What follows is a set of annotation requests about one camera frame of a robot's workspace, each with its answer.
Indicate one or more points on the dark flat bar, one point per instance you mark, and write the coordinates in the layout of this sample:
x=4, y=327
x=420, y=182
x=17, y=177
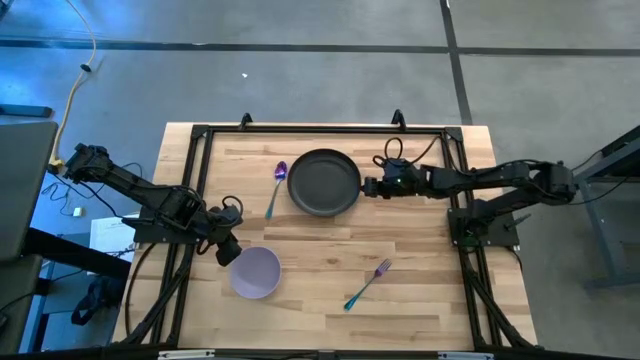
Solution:
x=25, y=111

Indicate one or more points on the grey desk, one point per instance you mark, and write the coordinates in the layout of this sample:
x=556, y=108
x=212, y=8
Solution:
x=25, y=190

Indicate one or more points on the black table frame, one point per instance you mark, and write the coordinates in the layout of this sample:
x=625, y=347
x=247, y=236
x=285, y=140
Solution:
x=325, y=130

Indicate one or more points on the iridescent purple teal spoon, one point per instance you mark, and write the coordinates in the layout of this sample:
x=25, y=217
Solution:
x=281, y=170

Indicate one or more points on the silver fork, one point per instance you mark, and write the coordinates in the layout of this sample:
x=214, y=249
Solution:
x=381, y=270

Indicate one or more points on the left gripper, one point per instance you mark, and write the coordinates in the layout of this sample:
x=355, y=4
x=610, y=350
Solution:
x=225, y=222

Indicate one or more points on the black desk beam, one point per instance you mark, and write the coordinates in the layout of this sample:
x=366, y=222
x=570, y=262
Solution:
x=75, y=252

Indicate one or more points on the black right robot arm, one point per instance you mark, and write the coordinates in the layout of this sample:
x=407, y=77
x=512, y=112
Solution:
x=500, y=176

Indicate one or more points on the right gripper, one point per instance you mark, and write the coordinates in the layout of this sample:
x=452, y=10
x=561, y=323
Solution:
x=402, y=179

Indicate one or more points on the dark grey metal stand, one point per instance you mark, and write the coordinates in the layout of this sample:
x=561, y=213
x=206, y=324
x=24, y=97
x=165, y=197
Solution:
x=597, y=220

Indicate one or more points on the white power adapter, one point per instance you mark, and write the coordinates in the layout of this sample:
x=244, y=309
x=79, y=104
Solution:
x=77, y=211

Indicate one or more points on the black plate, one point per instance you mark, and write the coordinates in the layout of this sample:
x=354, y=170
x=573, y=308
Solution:
x=324, y=182

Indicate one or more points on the white aluminium bracket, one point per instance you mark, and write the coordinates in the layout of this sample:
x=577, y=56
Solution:
x=185, y=355
x=465, y=356

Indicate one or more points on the white paper sheet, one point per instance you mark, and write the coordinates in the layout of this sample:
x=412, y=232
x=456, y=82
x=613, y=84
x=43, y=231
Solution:
x=107, y=235

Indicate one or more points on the lavender bowl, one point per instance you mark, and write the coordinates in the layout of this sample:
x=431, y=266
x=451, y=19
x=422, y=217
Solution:
x=255, y=272

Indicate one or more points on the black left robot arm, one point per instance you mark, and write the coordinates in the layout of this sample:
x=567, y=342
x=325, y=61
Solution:
x=140, y=187

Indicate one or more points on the black frame hook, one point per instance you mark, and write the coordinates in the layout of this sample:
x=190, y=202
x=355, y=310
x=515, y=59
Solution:
x=246, y=121
x=398, y=119

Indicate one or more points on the grey cabinet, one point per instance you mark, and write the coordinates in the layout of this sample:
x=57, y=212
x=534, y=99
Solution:
x=17, y=300

